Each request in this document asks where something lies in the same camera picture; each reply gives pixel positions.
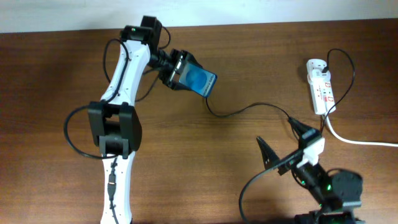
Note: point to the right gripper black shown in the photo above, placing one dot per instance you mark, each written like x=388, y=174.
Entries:
x=290, y=160

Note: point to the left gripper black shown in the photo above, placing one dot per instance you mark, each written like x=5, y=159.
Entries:
x=180, y=57

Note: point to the blue Samsung Galaxy smartphone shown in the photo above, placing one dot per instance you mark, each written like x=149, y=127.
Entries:
x=197, y=79

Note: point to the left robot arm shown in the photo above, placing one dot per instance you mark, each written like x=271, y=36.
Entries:
x=114, y=122

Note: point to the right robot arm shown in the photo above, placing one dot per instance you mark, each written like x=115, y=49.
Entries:
x=337, y=191

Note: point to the white USB charger plug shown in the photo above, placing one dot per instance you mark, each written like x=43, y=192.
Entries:
x=315, y=69

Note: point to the white power strip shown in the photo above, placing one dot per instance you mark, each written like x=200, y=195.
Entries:
x=321, y=92

